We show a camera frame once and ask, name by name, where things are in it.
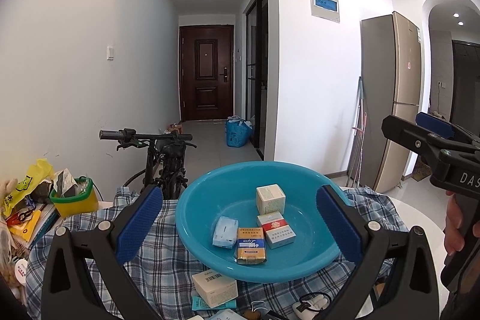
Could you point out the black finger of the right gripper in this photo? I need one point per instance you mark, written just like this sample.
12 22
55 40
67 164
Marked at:
412 137

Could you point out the light blue tissue packet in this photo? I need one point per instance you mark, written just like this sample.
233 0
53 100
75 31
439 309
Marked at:
225 233

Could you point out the stack of books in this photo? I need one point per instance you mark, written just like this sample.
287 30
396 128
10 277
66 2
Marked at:
26 224

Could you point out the folded drying rack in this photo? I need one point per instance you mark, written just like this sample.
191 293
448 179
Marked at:
356 157

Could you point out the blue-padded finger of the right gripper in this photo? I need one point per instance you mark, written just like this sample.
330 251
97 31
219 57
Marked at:
435 125

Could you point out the cream square box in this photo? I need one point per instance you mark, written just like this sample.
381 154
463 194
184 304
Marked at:
270 198

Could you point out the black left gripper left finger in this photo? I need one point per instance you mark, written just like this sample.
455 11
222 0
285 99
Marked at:
68 290

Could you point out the white wall switch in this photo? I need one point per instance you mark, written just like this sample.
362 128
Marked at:
110 53

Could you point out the black folding bicycle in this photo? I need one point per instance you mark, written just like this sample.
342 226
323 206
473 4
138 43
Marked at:
165 159

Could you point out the yellow green desk bin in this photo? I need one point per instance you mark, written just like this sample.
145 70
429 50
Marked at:
84 202

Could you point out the white earphone case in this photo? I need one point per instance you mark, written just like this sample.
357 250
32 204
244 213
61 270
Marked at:
310 306

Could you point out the white cream box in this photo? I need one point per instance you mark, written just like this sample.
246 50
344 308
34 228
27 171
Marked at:
215 288

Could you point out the red white cigarette pack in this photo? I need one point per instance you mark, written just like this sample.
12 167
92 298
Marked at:
277 230

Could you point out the yellow plastic bag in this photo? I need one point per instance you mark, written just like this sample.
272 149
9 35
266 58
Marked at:
17 191

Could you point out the person's right hand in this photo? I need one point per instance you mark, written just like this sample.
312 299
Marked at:
453 239

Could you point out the light blue wipes packet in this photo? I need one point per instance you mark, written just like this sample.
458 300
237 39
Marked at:
227 314

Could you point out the blue woven bag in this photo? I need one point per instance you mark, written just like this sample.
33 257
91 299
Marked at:
237 131

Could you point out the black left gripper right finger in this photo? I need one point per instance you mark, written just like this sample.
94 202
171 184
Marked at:
411 288

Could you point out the gold refrigerator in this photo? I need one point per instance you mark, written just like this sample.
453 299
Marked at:
391 73

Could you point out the dark brown entrance door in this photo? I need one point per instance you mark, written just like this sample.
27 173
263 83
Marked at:
206 72

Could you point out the blue plaid cloth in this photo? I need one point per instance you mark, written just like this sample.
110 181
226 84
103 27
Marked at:
163 267

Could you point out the gold blue cigarette pack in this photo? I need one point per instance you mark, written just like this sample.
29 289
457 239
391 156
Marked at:
250 246

